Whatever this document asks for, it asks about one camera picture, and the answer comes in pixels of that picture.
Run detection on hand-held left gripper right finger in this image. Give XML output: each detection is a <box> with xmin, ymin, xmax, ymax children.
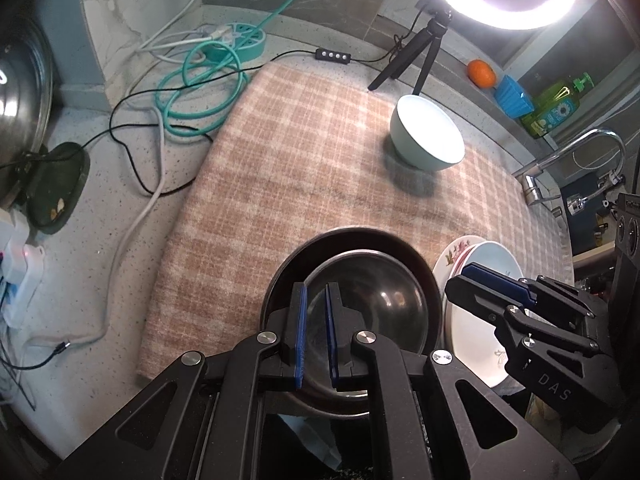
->
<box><xmin>325</xmin><ymin>284</ymin><xmax>576</xmax><ymax>480</ymax></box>

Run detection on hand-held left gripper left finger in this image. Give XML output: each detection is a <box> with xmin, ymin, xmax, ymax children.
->
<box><xmin>55</xmin><ymin>282</ymin><xmax>308</xmax><ymax>480</ymax></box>

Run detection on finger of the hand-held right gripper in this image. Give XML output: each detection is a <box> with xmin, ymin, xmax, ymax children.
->
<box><xmin>444</xmin><ymin>276</ymin><xmax>616</xmax><ymax>362</ymax></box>
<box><xmin>460</xmin><ymin>262</ymin><xmax>596</xmax><ymax>320</ymax></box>

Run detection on deep pink floral plate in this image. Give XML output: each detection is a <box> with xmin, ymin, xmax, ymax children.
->
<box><xmin>447</xmin><ymin>242</ymin><xmax>488</xmax><ymax>273</ymax></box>

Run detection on white floral bowl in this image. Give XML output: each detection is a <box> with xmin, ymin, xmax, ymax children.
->
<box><xmin>442</xmin><ymin>241</ymin><xmax>527</xmax><ymax>390</ymax></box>

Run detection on plate with brown leaves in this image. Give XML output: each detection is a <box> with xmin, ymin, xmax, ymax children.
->
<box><xmin>432</xmin><ymin>234</ymin><xmax>488</xmax><ymax>286</ymax></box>

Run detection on beige fuzzy cloth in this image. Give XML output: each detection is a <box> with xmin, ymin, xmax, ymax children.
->
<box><xmin>527</xmin><ymin>395</ymin><xmax>556</xmax><ymax>418</ymax></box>

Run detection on chrome kitchen faucet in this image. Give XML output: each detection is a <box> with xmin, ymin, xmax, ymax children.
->
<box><xmin>512</xmin><ymin>127</ymin><xmax>628</xmax><ymax>206</ymax></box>

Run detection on chrome tap fitting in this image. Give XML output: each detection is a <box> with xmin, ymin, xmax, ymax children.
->
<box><xmin>565</xmin><ymin>172</ymin><xmax>626</xmax><ymax>216</ymax></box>

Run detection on mint green bowl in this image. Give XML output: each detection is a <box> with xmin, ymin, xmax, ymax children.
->
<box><xmin>389</xmin><ymin>95</ymin><xmax>466</xmax><ymax>172</ymax></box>

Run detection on plaid table cloth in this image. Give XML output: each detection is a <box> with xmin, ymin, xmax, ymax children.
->
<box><xmin>136</xmin><ymin>62</ymin><xmax>573</xmax><ymax>381</ymax></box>

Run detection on blue ribbed cup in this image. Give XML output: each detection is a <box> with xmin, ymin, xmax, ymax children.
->
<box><xmin>494</xmin><ymin>75</ymin><xmax>535</xmax><ymax>118</ymax></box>

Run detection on green dish soap bottle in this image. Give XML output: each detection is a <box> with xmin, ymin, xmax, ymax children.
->
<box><xmin>520</xmin><ymin>72</ymin><xmax>596</xmax><ymax>139</ymax></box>

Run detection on orange fruit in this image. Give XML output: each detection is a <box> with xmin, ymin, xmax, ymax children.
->
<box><xmin>467</xmin><ymin>59</ymin><xmax>497</xmax><ymax>87</ymax></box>

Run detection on black mini tripod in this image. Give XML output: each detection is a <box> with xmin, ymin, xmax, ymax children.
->
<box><xmin>367</xmin><ymin>0</ymin><xmax>453</xmax><ymax>97</ymax></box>

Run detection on white power strip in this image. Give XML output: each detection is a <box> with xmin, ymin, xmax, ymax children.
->
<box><xmin>0</xmin><ymin>207</ymin><xmax>47</xmax><ymax>331</ymax></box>

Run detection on dark green round mat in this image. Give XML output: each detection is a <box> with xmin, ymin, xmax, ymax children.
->
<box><xmin>25</xmin><ymin>142</ymin><xmax>92</xmax><ymax>236</ymax></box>

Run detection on teal round power strip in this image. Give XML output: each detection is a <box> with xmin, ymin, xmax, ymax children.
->
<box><xmin>197</xmin><ymin>21</ymin><xmax>266</xmax><ymax>61</ymax></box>

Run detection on steel pot lid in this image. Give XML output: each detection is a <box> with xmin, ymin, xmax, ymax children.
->
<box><xmin>0</xmin><ymin>15</ymin><xmax>55</xmax><ymax>211</ymax></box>

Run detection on long white cable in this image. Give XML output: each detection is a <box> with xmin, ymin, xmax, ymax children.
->
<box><xmin>22</xmin><ymin>105</ymin><xmax>168</xmax><ymax>353</ymax></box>

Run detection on thin black cable with plug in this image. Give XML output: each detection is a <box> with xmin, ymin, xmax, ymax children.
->
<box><xmin>0</xmin><ymin>340</ymin><xmax>71</xmax><ymax>411</ymax></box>

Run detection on black cable with controller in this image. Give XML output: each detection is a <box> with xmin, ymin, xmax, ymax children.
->
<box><xmin>82</xmin><ymin>47</ymin><xmax>426</xmax><ymax>196</ymax></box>

